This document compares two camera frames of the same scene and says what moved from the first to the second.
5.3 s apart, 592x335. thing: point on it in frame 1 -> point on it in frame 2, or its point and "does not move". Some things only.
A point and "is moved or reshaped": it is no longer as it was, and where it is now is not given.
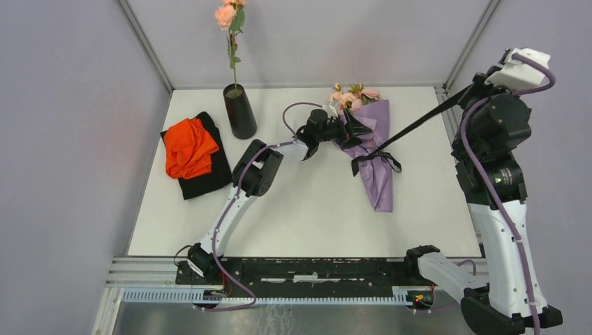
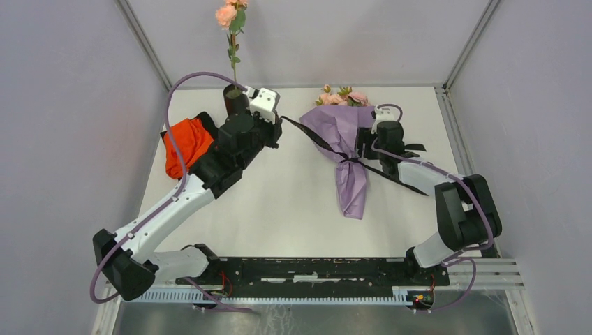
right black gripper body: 482,90 -> 364,136
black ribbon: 454,101 -> 340,156
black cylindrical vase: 241,118 does not move
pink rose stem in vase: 230,16 does not move
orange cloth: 189,148 does not move
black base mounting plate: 313,277 does not move
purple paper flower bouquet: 371,152 is moved or reshaped
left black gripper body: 333,132 -> 266,135
